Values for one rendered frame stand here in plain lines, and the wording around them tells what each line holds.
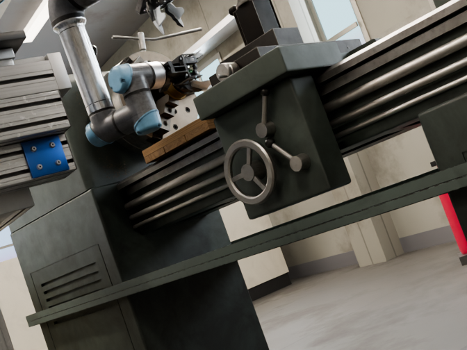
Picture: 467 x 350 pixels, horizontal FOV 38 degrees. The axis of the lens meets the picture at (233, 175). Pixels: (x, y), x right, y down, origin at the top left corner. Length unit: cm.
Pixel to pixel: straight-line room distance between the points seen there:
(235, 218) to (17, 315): 202
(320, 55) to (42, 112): 63
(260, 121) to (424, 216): 381
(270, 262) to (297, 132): 460
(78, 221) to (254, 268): 385
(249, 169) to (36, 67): 54
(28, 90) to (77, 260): 85
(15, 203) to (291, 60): 71
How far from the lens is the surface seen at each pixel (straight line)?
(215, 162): 184
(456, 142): 135
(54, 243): 240
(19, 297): 509
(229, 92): 158
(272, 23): 179
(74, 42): 197
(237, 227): 595
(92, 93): 193
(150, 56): 227
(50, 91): 162
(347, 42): 189
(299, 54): 152
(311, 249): 627
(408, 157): 526
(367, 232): 541
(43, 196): 239
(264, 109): 154
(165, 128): 213
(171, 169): 199
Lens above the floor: 58
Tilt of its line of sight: 5 degrees up
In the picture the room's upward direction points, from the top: 20 degrees counter-clockwise
